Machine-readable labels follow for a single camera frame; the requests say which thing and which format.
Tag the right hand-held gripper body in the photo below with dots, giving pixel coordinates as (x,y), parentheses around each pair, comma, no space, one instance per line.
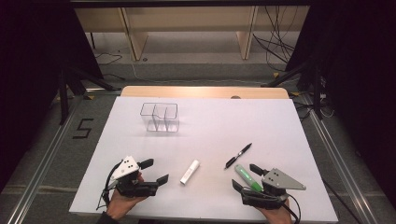
(274,182)

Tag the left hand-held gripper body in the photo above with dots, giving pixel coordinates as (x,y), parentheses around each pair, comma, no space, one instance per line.
(130,186)

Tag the green highlighter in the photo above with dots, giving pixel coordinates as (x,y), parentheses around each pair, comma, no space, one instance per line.
(246,176)

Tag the black pen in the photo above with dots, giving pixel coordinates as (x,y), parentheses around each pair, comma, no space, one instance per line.
(238,155)

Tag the white cylindrical tube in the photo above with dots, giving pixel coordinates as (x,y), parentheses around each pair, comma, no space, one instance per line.
(190,172)

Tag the clear plastic desk organizer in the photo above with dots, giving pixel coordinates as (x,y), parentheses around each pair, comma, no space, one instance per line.
(162,123)

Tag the person's left hand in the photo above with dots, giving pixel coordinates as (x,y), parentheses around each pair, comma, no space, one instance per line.
(121,203)

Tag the person's right hand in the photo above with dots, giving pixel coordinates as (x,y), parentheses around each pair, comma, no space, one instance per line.
(275,216)

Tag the white table cover sheet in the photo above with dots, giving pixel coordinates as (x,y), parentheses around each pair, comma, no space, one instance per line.
(218,130)

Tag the dark round table grommet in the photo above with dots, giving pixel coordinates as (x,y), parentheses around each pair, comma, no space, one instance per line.
(235,97)

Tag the light wooden table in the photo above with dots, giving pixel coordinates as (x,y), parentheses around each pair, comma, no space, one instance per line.
(186,91)

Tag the black metal stand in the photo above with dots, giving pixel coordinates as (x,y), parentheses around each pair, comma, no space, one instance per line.
(317,93)
(63,99)

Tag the light wooden desk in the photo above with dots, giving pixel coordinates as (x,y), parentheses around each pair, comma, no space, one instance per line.
(137,40)

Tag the black curtain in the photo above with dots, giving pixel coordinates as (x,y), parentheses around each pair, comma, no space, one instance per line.
(31,62)
(358,77)

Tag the black metal bar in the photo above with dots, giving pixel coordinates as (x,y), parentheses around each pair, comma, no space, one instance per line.
(186,3)

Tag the aluminium floor rail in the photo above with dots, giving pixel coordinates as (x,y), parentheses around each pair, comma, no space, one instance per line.
(342,174)
(37,183)

